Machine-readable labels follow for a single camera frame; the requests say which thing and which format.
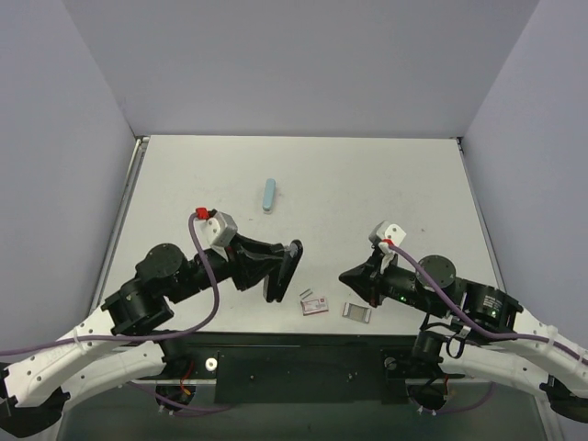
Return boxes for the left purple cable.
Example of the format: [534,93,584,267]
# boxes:
[0,215,221,359]

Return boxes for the black stapler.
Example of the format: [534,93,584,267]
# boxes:
[263,240,303,303]

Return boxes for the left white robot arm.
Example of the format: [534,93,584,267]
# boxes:
[1,234,303,438]

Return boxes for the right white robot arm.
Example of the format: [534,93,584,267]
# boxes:
[339,248,587,423]

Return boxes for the light blue stapler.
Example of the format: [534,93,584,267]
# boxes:
[262,178,277,213]

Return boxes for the open staple box tray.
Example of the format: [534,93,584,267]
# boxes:
[342,302,371,323]

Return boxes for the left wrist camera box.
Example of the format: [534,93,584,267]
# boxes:
[195,208,238,249]

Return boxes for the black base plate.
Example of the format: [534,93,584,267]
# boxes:
[140,332,447,405]

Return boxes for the staple strips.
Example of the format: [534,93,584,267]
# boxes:
[300,288,313,299]

